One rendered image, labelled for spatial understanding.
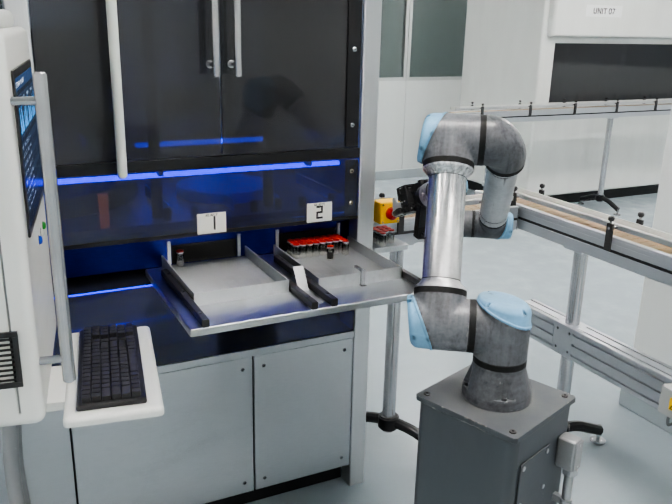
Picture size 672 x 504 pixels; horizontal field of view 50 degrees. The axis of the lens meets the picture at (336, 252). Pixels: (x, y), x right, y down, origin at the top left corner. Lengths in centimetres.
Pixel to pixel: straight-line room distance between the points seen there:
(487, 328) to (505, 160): 39
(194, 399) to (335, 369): 48
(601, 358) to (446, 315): 119
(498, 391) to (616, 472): 146
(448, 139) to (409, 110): 615
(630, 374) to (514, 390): 103
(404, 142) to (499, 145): 617
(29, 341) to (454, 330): 85
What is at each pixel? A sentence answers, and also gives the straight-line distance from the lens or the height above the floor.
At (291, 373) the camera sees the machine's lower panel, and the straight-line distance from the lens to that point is 238.
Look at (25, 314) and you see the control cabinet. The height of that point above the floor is 104.
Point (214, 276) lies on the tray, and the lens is 209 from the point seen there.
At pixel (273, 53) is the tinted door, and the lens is 212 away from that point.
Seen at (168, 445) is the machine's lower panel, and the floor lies 33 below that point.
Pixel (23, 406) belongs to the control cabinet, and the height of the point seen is 85.
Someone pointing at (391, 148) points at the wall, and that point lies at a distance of 775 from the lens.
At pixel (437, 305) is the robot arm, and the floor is 101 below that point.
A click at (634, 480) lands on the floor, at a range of 300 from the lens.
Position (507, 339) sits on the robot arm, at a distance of 157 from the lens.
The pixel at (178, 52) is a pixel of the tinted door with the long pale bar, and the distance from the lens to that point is 203.
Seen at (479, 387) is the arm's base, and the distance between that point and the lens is 162.
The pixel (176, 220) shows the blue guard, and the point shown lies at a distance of 208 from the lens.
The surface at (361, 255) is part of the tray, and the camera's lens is 228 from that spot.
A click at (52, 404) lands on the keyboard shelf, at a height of 80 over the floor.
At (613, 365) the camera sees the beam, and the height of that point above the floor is 50.
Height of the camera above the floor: 157
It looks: 17 degrees down
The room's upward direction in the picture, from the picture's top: 1 degrees clockwise
